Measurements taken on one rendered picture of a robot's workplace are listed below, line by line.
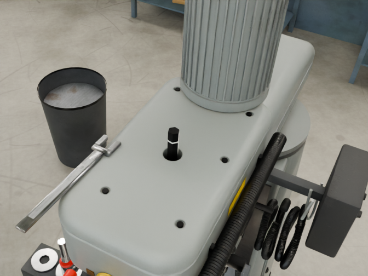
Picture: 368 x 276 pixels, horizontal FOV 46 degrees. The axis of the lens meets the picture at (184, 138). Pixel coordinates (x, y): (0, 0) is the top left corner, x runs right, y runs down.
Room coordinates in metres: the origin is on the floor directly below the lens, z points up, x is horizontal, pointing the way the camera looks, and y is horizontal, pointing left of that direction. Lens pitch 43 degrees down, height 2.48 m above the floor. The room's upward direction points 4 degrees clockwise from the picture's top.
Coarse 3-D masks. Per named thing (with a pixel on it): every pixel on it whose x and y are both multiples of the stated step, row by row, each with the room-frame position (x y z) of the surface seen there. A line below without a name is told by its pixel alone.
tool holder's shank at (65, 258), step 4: (60, 240) 0.76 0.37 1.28; (64, 240) 0.76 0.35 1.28; (60, 244) 0.75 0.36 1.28; (64, 244) 0.75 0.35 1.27; (60, 248) 0.75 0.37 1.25; (64, 248) 0.75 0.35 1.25; (60, 252) 0.76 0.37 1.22; (64, 252) 0.75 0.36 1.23; (64, 256) 0.75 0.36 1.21; (68, 256) 0.76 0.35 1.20; (64, 260) 0.75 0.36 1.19; (68, 260) 0.75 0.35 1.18
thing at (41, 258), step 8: (40, 248) 0.85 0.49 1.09; (48, 248) 0.85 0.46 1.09; (32, 256) 0.81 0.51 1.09; (40, 256) 0.81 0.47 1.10; (48, 256) 0.81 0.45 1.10; (56, 256) 0.81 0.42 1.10; (24, 264) 0.78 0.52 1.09; (32, 264) 0.77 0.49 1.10; (40, 264) 0.78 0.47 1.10; (48, 264) 0.78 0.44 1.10; (56, 264) 0.79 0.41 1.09; (24, 272) 0.76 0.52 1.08; (32, 272) 0.75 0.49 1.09; (40, 272) 0.75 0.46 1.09; (48, 272) 0.76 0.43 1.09; (56, 272) 0.75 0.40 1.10; (80, 272) 0.76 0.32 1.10
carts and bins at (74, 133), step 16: (48, 80) 2.51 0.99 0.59; (64, 80) 2.59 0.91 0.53; (80, 80) 2.63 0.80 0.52; (96, 80) 2.59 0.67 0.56; (48, 96) 2.43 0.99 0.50; (64, 96) 2.44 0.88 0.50; (80, 96) 2.45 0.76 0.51; (96, 96) 2.47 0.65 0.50; (48, 112) 2.22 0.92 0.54; (64, 112) 2.18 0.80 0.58; (80, 112) 2.20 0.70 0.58; (96, 112) 2.28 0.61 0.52; (64, 128) 2.19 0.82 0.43; (80, 128) 2.20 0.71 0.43; (96, 128) 2.27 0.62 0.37; (64, 144) 2.21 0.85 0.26; (80, 144) 2.21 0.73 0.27; (64, 160) 2.23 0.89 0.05; (80, 160) 2.21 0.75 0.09
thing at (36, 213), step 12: (96, 144) 0.58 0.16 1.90; (120, 144) 0.59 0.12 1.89; (96, 156) 0.55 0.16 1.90; (108, 156) 0.56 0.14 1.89; (84, 168) 0.52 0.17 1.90; (72, 180) 0.49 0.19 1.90; (60, 192) 0.46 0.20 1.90; (48, 204) 0.44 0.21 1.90; (36, 216) 0.41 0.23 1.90; (24, 228) 0.39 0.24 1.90
